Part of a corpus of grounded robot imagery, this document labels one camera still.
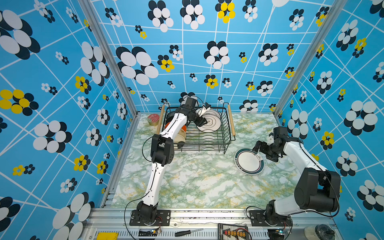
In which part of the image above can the white plate green cloud outline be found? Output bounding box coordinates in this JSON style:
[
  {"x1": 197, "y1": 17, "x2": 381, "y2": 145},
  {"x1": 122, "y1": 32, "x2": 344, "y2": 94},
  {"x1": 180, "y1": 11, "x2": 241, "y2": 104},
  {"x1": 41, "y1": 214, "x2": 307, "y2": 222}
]
[{"x1": 197, "y1": 115, "x2": 222, "y2": 133}]

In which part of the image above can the white plate red green rim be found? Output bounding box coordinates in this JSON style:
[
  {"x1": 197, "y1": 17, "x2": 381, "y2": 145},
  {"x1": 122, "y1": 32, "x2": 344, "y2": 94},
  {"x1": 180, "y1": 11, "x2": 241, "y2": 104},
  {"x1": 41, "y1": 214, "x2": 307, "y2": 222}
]
[{"x1": 235, "y1": 149, "x2": 264, "y2": 175}]

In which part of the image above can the black wire dish rack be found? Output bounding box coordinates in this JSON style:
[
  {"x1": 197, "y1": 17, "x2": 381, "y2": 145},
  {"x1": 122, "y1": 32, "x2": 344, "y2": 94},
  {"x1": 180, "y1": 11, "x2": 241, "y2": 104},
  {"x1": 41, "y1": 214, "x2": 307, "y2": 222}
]
[{"x1": 174, "y1": 107, "x2": 236, "y2": 153}]

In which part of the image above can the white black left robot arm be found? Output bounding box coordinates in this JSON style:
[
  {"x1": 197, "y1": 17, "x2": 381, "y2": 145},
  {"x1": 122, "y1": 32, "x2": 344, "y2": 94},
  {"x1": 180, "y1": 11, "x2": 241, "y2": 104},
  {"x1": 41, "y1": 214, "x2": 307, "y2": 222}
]
[{"x1": 136, "y1": 97, "x2": 211, "y2": 224}]

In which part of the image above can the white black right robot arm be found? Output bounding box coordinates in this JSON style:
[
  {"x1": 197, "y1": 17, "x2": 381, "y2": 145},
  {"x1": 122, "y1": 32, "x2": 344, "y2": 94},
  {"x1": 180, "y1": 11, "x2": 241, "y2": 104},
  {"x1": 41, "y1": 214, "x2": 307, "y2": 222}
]
[{"x1": 252, "y1": 127, "x2": 341, "y2": 225}]

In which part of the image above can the orange plate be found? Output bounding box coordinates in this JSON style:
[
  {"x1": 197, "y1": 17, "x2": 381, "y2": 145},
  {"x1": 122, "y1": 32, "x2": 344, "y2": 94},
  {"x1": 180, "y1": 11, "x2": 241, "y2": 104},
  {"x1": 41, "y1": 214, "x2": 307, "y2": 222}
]
[{"x1": 162, "y1": 122, "x2": 187, "y2": 134}]

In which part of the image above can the red tape roll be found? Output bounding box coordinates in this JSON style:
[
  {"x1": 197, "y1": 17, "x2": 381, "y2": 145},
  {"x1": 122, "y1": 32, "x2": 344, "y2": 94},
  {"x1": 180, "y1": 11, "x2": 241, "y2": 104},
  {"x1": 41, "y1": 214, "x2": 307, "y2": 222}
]
[{"x1": 147, "y1": 114, "x2": 160, "y2": 126}]

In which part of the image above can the black terminal board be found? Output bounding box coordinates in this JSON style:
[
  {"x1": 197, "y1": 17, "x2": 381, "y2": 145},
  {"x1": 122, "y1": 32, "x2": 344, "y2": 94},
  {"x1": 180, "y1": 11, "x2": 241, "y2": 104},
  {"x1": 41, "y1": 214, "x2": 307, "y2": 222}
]
[{"x1": 218, "y1": 223, "x2": 251, "y2": 240}]

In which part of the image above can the clear plastic container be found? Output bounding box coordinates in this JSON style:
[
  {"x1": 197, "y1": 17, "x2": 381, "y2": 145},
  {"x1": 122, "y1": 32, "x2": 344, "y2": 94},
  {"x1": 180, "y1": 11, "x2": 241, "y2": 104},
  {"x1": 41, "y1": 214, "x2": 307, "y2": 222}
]
[{"x1": 304, "y1": 224, "x2": 336, "y2": 240}]

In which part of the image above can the yellow box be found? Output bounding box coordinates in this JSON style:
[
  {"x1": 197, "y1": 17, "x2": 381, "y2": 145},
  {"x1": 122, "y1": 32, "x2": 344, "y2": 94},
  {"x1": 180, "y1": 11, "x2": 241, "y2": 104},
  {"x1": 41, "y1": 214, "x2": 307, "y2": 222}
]
[{"x1": 96, "y1": 232, "x2": 119, "y2": 240}]

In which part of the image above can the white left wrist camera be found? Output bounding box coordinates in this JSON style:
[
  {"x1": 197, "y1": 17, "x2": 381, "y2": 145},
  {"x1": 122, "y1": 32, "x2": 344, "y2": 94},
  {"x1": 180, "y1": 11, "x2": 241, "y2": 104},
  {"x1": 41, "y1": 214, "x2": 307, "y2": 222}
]
[{"x1": 197, "y1": 103, "x2": 211, "y2": 117}]

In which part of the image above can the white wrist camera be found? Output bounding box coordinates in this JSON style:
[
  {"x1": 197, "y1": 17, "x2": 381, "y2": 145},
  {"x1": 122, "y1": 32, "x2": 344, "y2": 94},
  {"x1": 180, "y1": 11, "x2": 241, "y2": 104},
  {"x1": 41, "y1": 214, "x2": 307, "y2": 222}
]
[
  {"x1": 197, "y1": 103, "x2": 211, "y2": 117},
  {"x1": 267, "y1": 134, "x2": 275, "y2": 145}
]

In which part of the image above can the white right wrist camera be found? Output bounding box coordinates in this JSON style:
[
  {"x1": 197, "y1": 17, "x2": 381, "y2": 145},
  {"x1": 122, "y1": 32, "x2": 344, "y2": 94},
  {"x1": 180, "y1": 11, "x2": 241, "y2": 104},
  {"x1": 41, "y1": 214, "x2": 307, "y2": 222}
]
[{"x1": 267, "y1": 134, "x2": 275, "y2": 145}]

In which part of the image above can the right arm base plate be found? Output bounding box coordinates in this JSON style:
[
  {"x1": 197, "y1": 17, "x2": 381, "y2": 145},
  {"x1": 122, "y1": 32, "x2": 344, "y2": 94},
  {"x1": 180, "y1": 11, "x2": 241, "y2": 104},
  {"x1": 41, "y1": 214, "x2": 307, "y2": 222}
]
[{"x1": 248, "y1": 210, "x2": 292, "y2": 227}]

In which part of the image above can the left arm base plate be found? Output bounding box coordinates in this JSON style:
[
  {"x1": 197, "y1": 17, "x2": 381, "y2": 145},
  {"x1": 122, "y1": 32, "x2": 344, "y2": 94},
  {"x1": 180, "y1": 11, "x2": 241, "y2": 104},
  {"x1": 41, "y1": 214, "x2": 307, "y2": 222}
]
[{"x1": 129, "y1": 210, "x2": 171, "y2": 227}]

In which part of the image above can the black handled screwdriver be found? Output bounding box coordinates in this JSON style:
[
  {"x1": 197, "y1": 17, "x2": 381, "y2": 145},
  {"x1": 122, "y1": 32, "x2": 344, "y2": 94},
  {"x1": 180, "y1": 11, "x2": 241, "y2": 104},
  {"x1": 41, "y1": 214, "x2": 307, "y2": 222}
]
[{"x1": 175, "y1": 229, "x2": 203, "y2": 237}]

